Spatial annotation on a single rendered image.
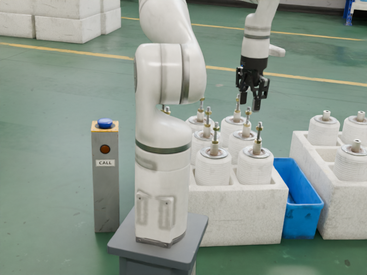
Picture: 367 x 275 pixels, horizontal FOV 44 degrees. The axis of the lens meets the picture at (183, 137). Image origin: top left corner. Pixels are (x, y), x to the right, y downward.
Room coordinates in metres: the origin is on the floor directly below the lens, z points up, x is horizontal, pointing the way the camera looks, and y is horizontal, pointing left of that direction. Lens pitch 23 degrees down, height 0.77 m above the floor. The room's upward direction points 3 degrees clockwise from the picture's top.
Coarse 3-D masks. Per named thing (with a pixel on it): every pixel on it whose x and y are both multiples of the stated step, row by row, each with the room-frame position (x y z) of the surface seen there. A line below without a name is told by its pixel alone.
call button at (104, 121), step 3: (99, 120) 1.11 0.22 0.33; (102, 120) 1.11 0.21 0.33; (105, 120) 1.11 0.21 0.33; (108, 120) 1.11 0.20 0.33; (111, 120) 1.11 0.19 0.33; (99, 123) 1.09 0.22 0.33; (102, 123) 1.09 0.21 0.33; (105, 123) 1.09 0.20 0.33; (108, 123) 1.10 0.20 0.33; (111, 123) 1.10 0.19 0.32; (99, 126) 1.10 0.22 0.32; (102, 126) 1.10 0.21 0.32; (105, 126) 1.10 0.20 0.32; (108, 126) 1.10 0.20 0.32
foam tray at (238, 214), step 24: (192, 168) 1.15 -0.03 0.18; (192, 192) 1.03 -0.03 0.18; (216, 192) 1.03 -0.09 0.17; (240, 192) 1.04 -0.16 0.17; (264, 192) 1.05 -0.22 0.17; (216, 216) 1.04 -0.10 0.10; (240, 216) 1.05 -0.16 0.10; (264, 216) 1.06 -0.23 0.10; (216, 240) 1.04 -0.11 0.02; (240, 240) 1.05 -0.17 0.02; (264, 240) 1.06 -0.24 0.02
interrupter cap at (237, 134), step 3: (234, 132) 1.26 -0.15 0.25; (237, 132) 1.26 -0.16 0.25; (240, 132) 1.26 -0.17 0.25; (252, 132) 1.27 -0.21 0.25; (255, 132) 1.26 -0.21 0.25; (234, 135) 1.23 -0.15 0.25; (237, 135) 1.23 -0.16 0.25; (240, 135) 1.24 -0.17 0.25; (252, 135) 1.24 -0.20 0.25; (255, 135) 1.24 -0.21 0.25; (237, 138) 1.22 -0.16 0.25; (240, 138) 1.21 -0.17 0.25; (243, 138) 1.22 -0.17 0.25; (246, 138) 1.22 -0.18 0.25; (249, 138) 1.22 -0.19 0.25; (252, 138) 1.22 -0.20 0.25; (255, 138) 1.22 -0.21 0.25
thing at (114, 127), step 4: (92, 124) 1.11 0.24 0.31; (96, 124) 1.11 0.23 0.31; (112, 124) 1.12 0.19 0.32; (116, 124) 1.12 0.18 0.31; (92, 128) 1.09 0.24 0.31; (96, 128) 1.09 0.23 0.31; (100, 128) 1.09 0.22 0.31; (104, 128) 1.09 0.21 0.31; (108, 128) 1.09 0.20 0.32; (112, 128) 1.09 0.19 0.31; (116, 128) 1.10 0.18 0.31
